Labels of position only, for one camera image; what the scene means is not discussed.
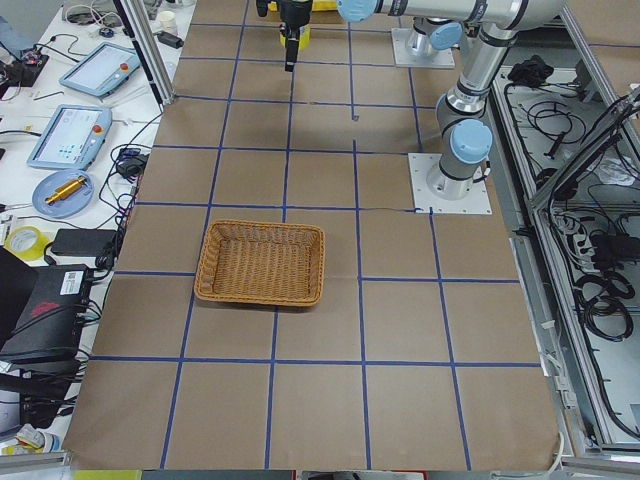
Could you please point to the aluminium frame post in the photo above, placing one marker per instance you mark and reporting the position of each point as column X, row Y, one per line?
column 136, row 23

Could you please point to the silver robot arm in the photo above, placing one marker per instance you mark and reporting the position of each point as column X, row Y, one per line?
column 467, row 141
column 431, row 35

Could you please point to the black power adapter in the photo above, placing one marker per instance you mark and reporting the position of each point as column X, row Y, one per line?
column 82, row 242

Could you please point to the brass cylinder tool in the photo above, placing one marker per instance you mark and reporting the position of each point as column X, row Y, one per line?
column 66, row 190

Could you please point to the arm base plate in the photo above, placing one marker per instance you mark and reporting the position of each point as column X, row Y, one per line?
column 441, row 60
column 435, row 193

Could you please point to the white paper cup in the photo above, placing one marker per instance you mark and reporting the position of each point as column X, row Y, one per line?
column 168, row 22

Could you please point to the teach pendant tablet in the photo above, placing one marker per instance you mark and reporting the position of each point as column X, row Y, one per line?
column 102, row 71
column 72, row 139

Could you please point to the yellow tape roll on desk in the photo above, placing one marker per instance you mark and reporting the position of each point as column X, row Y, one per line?
column 27, row 243

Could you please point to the yellow tape roll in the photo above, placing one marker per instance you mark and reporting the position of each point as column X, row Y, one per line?
column 27, row 243
column 304, row 40

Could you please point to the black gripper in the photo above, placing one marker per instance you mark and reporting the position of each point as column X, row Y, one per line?
column 292, row 12

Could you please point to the upper teach pendant tablet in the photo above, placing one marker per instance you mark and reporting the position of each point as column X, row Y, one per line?
column 102, row 71

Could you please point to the lower teach pendant tablet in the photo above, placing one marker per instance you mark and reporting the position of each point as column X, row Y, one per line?
column 72, row 139

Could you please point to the brown wicker basket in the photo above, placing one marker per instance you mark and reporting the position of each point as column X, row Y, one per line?
column 262, row 263

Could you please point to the black computer box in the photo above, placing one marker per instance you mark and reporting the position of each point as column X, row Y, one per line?
column 40, row 310

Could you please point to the blue plate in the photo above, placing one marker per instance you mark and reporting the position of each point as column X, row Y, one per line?
column 66, row 208

